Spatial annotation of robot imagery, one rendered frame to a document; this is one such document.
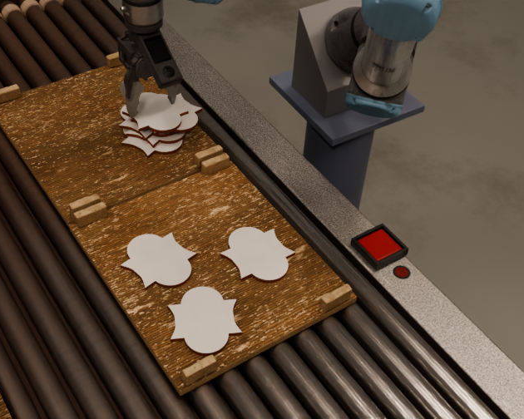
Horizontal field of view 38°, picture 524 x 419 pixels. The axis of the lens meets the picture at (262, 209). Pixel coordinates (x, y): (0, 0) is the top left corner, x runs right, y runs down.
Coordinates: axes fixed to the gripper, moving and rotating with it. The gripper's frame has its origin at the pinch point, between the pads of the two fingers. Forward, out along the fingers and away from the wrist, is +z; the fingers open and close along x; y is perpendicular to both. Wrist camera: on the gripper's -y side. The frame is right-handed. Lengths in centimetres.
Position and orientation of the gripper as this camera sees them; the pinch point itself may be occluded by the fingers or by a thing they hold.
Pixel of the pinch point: (153, 109)
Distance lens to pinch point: 159.1
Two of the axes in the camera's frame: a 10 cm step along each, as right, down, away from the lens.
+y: -5.4, -6.1, 5.7
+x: -8.4, 3.6, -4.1
